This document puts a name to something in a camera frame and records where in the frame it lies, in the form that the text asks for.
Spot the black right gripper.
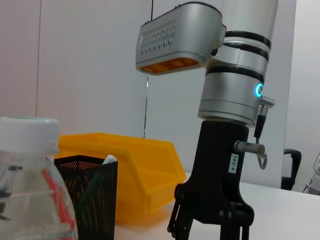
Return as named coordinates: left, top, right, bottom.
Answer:
left=166, top=120, right=256, bottom=240

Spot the mint green utility knife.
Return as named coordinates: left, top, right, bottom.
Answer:
left=101, top=154, right=118, bottom=166

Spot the clear green-label water bottle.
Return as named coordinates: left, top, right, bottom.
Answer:
left=0, top=116, right=79, bottom=240

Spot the black mesh pen holder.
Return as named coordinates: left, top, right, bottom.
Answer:
left=53, top=154, right=119, bottom=240

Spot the yellow plastic bin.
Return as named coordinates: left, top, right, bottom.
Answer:
left=57, top=132, right=188, bottom=225

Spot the black office chair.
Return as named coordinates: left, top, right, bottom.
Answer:
left=280, top=148, right=303, bottom=191

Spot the grey white background device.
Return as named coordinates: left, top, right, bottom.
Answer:
left=303, top=152, right=320, bottom=196

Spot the grey right arm cable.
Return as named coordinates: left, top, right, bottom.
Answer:
left=233, top=95, right=276, bottom=171

